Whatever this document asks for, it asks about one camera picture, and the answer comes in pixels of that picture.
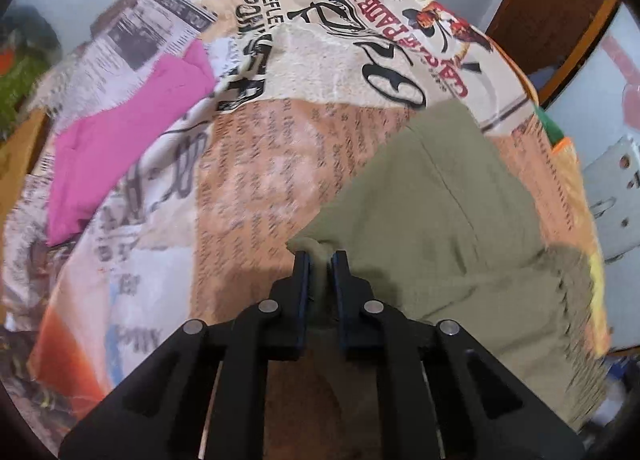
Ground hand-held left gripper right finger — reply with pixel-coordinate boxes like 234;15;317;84
330;250;586;460

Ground colourful patchwork sheet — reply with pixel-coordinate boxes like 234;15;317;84
532;105;613;341

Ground wooden door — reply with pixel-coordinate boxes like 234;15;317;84
485;0;621;91

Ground pink cloth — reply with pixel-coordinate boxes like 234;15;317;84
47;42;218;248

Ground olive green pants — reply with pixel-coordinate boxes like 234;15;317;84
287;100;613;433

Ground printed newspaper pattern blanket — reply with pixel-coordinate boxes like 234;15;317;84
0;0;611;441

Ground white heart decal sliding door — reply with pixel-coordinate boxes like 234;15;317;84
542;0;640;176

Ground wooden paw print lap desk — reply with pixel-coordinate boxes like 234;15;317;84
0;110;51;231

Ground grey plush toy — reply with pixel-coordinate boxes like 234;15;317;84
0;10;63;61

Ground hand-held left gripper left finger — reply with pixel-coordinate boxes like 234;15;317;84
59;250;313;460

